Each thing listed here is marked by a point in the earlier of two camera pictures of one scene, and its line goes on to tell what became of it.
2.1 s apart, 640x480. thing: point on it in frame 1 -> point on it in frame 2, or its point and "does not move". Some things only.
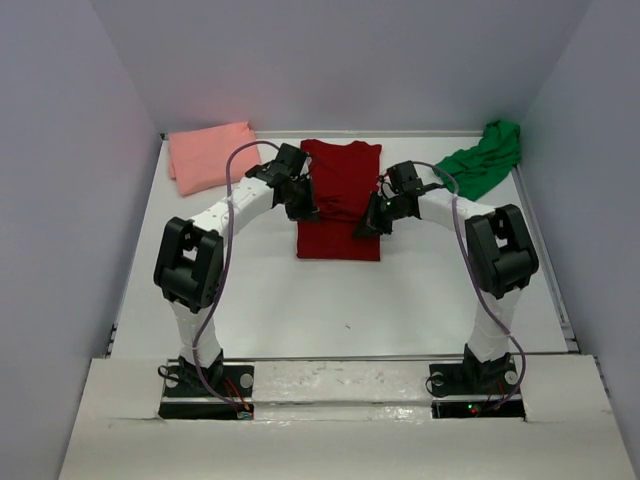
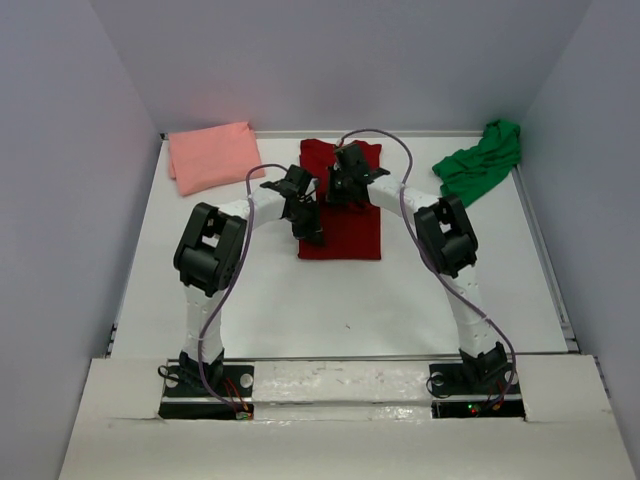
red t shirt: [343, 177] does not move
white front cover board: [345, 419] does not move
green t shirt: [483, 166] does not move
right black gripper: [374, 225] -> [332, 193]
